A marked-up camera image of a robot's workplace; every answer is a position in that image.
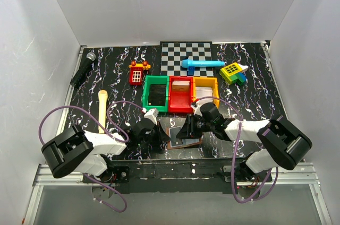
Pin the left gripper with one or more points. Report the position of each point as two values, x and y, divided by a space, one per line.
162 138

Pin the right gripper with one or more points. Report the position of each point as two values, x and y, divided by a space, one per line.
184 132

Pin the brown leather card holder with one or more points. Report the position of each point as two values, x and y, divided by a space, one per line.
186 142

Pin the black credit card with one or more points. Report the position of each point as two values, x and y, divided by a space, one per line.
174 141

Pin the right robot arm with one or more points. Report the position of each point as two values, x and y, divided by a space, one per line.
284 144

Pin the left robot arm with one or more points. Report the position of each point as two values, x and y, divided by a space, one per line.
83 151

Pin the white printed card stack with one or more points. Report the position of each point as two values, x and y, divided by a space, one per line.
201 92

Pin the black card stack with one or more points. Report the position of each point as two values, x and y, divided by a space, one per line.
157 95

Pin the red plastic bin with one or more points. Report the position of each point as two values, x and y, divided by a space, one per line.
180 102

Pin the green plastic bin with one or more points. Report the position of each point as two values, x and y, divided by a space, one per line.
155 80

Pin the yellow plastic bin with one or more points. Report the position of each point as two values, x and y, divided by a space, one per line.
206 82

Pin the blue toy brick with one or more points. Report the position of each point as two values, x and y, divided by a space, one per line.
190 71

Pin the blue toy microphone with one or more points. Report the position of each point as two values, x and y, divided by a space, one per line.
201 63

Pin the red toy phone booth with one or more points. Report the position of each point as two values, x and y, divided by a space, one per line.
137 71

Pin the cream toy microphone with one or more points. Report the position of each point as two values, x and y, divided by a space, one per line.
102 97

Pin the yellow green toy block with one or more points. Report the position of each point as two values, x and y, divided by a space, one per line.
234 73

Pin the checkered board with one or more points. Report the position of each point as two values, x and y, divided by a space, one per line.
174 52

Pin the black microphone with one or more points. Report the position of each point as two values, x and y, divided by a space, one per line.
83 70

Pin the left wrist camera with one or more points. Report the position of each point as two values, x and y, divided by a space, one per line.
152 115

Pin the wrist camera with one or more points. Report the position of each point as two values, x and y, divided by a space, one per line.
152 115
196 105

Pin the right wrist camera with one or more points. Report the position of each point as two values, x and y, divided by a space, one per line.
196 105

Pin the black base frame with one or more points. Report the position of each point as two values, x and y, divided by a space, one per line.
168 176

